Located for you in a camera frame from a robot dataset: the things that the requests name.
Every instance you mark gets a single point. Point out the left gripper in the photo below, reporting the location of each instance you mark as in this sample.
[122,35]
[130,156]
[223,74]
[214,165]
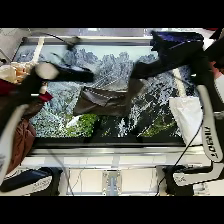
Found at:
[78,75]

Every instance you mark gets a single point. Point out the dark grey garment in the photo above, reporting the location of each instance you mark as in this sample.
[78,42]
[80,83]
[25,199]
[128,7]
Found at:
[100,101]

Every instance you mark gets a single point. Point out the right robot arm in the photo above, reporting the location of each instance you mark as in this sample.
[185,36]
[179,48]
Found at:
[210,133]

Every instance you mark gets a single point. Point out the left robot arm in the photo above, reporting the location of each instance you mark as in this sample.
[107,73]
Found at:
[10,133]

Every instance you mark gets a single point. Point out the cream garment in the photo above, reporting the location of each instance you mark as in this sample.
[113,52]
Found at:
[15,73]

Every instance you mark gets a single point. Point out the red garment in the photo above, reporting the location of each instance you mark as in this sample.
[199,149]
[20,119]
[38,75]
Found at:
[8,87]

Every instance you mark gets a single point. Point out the brown garment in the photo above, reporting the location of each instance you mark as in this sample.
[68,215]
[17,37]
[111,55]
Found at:
[23,140]

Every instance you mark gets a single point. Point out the dark blue garment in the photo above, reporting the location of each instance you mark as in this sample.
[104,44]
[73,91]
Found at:
[180,36]

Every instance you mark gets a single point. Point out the white garment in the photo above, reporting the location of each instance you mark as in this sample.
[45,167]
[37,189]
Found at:
[185,116]

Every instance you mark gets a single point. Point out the silver frame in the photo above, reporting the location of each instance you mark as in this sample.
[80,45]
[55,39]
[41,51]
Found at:
[116,150]

